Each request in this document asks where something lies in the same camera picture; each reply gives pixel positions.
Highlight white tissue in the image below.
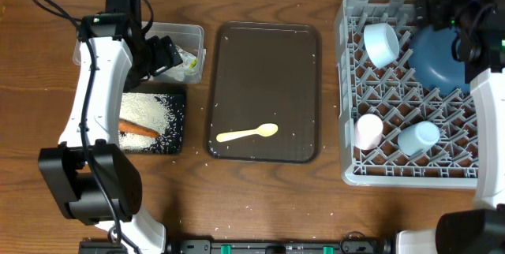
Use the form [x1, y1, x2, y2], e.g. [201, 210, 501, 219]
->
[157, 45, 200, 84]

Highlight green snack wrapper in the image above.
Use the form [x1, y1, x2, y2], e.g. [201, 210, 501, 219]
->
[188, 58, 198, 69]

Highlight dark blue plate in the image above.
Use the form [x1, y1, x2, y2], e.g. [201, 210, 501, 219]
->
[408, 26, 470, 95]

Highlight light blue rice bowl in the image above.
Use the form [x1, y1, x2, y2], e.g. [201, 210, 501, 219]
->
[363, 23, 399, 68]

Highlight orange carrot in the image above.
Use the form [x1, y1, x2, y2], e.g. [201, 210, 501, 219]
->
[118, 118, 160, 138]

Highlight small blue cup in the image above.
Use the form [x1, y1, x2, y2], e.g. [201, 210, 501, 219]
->
[398, 121, 440, 156]

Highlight yellow plastic spoon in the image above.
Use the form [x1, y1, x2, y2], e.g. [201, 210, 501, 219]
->
[216, 123, 279, 143]

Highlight pink cup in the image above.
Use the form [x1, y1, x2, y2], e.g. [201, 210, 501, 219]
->
[354, 114, 383, 150]

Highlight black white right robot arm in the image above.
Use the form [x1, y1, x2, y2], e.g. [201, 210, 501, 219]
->
[393, 0, 504, 254]

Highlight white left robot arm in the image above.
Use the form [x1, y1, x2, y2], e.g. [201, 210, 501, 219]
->
[38, 0, 182, 253]

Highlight black waste tray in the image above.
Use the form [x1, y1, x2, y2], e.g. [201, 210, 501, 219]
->
[118, 83, 188, 155]

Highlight grey dishwasher rack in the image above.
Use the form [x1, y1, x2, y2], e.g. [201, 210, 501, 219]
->
[335, 0, 479, 189]

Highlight clear plastic bin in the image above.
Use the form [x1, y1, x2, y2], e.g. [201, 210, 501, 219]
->
[89, 22, 205, 84]

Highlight spilled white rice pile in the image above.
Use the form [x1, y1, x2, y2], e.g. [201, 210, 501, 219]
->
[118, 92, 185, 153]

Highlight dark brown serving tray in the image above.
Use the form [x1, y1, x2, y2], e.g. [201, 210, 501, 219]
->
[205, 21, 322, 164]

